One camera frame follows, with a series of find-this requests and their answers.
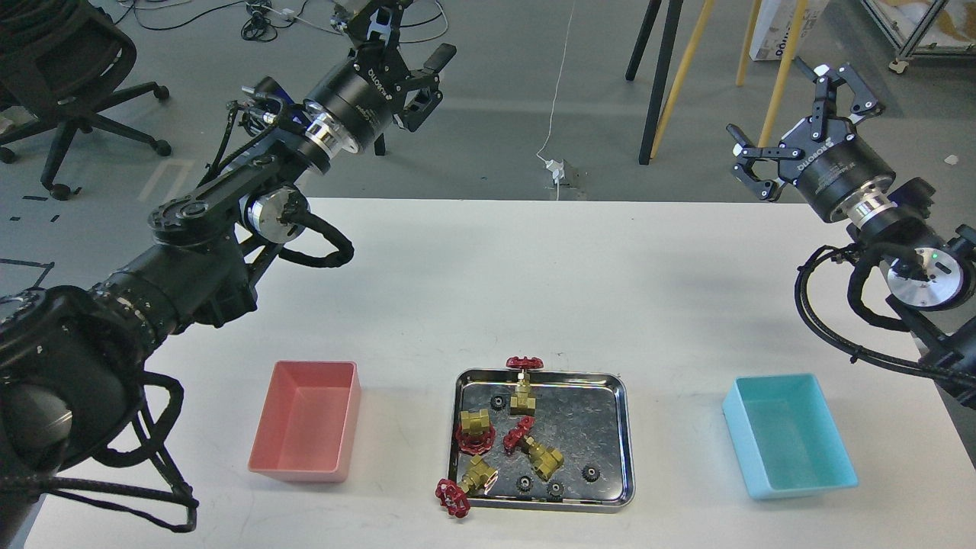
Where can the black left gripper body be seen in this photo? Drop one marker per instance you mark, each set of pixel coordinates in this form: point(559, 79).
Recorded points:
point(362, 93)

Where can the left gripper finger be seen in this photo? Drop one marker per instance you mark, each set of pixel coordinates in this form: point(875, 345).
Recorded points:
point(362, 21)
point(418, 95)

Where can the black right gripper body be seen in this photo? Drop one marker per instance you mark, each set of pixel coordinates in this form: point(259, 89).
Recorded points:
point(828, 171)

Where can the brass valve red handle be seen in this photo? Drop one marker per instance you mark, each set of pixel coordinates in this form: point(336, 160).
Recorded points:
point(475, 434)

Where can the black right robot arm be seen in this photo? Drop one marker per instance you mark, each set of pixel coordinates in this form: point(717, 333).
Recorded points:
point(902, 269)

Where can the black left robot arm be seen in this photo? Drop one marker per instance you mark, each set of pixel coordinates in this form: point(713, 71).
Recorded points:
point(82, 418)

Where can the white cardboard box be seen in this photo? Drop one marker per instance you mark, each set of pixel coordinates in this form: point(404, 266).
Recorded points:
point(773, 27)

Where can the blue plastic box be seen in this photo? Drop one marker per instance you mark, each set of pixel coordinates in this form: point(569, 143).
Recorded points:
point(785, 439)

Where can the brass valve at tray top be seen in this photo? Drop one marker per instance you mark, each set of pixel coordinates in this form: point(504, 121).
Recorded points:
point(522, 400)

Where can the small black gear right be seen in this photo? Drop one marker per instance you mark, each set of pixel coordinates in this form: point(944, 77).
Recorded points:
point(590, 473)

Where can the pink plastic box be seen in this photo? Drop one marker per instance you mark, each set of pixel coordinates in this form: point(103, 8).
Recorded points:
point(306, 431)

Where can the brass valve tray centre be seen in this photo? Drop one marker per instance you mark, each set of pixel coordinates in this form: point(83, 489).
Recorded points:
point(545, 460)

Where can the brass valve tray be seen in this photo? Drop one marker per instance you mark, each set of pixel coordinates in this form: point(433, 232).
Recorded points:
point(453, 496)
point(545, 460)

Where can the small black gear bottom middle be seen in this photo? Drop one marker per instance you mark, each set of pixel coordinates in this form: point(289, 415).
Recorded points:
point(524, 484)

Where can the brass valve tray bottom left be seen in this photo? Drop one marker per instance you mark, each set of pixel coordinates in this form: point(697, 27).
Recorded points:
point(453, 496)

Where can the black stool legs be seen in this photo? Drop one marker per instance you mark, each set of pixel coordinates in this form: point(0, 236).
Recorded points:
point(654, 115)

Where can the black office chair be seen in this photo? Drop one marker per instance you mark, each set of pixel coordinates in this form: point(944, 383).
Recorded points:
point(64, 62)

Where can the shiny metal tray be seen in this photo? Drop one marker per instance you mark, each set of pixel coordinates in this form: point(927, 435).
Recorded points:
point(584, 415)

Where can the aluminium frame cart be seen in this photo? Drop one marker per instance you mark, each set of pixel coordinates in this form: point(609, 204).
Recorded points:
point(920, 30)

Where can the white power adapter with cable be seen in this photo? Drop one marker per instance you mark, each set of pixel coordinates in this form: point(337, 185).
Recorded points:
point(555, 167)

